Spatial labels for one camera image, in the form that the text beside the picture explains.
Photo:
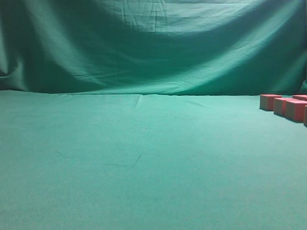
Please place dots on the column cube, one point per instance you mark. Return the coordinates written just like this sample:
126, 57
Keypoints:
294, 110
267, 101
280, 104
302, 97

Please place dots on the green backdrop cloth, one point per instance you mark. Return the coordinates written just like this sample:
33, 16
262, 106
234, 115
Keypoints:
170, 47

